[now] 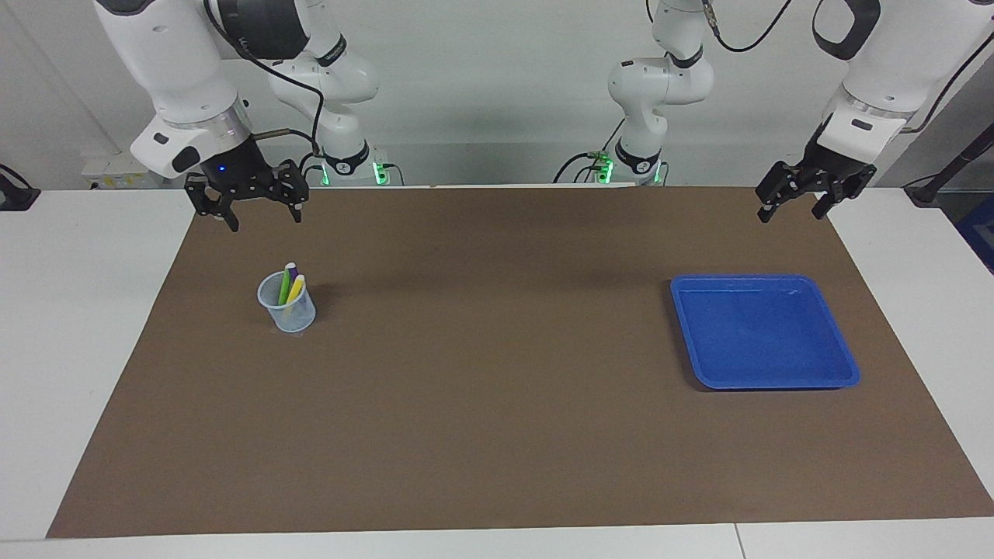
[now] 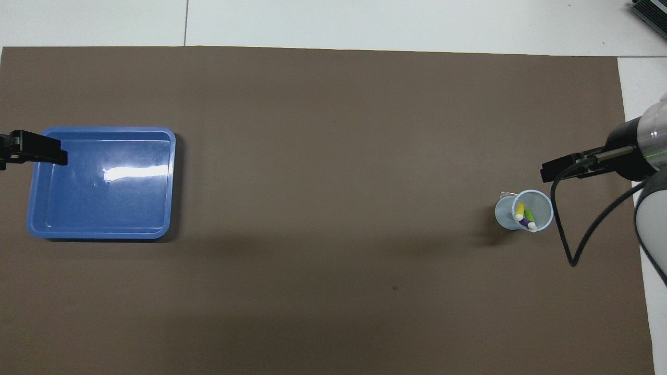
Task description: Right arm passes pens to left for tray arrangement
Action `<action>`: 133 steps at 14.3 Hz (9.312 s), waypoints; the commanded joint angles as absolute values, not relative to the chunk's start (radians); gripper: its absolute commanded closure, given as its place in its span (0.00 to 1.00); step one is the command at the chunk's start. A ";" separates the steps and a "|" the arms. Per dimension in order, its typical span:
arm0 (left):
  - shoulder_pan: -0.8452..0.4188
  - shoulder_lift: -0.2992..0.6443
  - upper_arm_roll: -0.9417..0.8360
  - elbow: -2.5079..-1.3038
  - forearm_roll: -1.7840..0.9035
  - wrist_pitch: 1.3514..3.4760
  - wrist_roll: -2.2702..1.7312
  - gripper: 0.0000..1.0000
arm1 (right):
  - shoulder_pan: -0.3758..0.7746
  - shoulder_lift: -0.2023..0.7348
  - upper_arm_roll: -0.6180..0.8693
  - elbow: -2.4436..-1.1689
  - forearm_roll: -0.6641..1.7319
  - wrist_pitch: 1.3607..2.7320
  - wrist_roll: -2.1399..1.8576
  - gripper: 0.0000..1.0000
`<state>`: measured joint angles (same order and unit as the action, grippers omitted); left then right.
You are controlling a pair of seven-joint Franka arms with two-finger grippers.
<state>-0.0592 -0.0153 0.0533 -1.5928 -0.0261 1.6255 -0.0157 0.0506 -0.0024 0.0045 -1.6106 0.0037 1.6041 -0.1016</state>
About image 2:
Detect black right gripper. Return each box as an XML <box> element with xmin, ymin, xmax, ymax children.
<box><xmin>540</xmin><ymin>118</ymin><xmax>658</xmax><ymax>183</ymax></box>

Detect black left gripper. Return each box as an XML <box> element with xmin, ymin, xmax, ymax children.
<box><xmin>0</xmin><ymin>130</ymin><xmax>69</xmax><ymax>170</ymax></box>

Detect blue plastic tray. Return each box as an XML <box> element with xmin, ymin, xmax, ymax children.
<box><xmin>26</xmin><ymin>127</ymin><xmax>177</xmax><ymax>240</ymax></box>

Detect translucent plastic cup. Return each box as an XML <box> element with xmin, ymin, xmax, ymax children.
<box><xmin>495</xmin><ymin>190</ymin><xmax>554</xmax><ymax>233</ymax></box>

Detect dark ribbed device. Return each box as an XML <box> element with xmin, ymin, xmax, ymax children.
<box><xmin>629</xmin><ymin>0</ymin><xmax>667</xmax><ymax>33</ymax></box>

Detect brown table mat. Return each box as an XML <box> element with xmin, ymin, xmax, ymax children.
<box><xmin>0</xmin><ymin>46</ymin><xmax>656</xmax><ymax>375</ymax></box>

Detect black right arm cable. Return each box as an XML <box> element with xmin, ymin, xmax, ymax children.
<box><xmin>550</xmin><ymin>154</ymin><xmax>649</xmax><ymax>268</ymax></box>

